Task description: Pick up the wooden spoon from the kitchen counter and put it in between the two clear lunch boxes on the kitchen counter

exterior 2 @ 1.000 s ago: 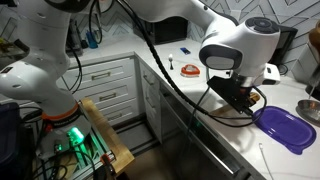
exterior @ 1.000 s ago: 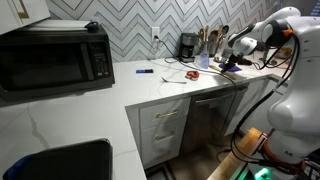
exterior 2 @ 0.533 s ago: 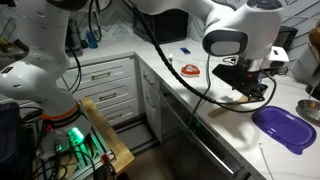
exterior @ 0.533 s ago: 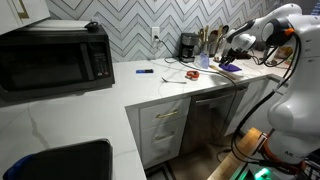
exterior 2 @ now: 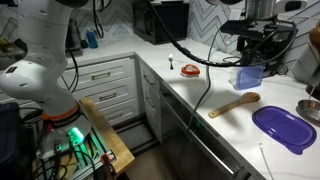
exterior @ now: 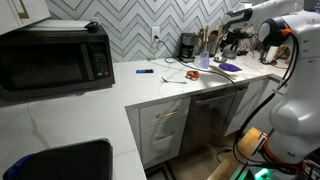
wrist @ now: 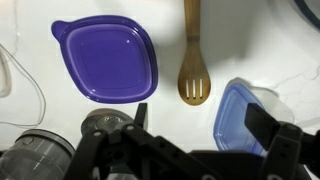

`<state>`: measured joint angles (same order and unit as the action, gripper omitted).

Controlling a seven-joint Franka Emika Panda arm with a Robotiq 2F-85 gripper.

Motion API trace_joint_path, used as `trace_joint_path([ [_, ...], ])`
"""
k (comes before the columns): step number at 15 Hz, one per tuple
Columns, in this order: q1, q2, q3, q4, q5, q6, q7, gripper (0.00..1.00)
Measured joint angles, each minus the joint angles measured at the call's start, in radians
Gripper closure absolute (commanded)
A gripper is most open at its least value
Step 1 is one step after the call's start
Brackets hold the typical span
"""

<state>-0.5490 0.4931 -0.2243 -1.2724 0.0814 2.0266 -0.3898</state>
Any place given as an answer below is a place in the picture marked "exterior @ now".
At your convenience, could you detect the blue rounded object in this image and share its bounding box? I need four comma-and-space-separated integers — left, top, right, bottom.
2, 153, 33, 180

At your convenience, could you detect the grey utensil holder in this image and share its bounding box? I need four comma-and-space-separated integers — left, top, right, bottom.
207, 41, 220, 58

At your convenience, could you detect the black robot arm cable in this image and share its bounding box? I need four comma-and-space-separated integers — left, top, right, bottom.
231, 31, 299, 168

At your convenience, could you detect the black countertop appliance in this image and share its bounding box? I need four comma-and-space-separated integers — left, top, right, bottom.
9, 138, 114, 180

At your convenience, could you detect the clear plastic container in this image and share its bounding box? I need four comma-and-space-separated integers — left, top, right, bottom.
198, 54, 206, 69

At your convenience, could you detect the brown wooden utensil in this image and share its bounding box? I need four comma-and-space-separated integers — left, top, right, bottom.
213, 24, 225, 46

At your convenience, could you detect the narrow white drawer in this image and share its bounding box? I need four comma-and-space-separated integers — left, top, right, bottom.
139, 97, 192, 131
142, 139, 184, 170
140, 116, 188, 155

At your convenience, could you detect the large purple lid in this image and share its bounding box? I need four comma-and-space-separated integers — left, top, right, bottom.
218, 62, 243, 73

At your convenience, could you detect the wooden table top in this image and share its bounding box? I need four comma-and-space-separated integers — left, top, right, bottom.
206, 126, 269, 180

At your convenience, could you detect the black microwave oven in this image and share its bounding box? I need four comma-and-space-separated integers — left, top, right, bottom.
0, 23, 116, 103

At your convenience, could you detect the small black item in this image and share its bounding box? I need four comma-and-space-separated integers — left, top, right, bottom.
84, 21, 100, 34

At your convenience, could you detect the white upper cabinet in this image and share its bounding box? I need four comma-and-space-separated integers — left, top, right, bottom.
0, 0, 52, 36

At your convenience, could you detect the metal spoon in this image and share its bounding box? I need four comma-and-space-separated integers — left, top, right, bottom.
161, 76, 188, 85

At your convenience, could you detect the black coffee maker cord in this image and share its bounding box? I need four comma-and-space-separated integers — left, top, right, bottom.
164, 56, 183, 65

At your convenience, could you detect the small blue flat item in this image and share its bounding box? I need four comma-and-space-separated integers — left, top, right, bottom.
135, 68, 155, 75

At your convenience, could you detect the metal bowl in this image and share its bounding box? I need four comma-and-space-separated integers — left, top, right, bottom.
213, 55, 228, 64

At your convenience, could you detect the black steel coffee maker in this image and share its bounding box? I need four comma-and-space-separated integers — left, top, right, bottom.
178, 32, 200, 64

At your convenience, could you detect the silver metal pot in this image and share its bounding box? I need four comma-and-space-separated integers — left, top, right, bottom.
222, 44, 239, 61

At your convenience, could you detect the white wall outlet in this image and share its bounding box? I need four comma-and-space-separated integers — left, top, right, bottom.
151, 26, 161, 43

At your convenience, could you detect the white base cabinet door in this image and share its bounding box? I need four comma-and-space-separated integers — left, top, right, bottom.
225, 78, 278, 137

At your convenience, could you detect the dark dishwasher front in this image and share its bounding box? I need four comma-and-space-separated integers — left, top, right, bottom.
181, 84, 249, 149

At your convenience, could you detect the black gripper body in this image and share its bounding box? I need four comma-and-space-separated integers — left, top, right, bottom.
229, 28, 254, 43

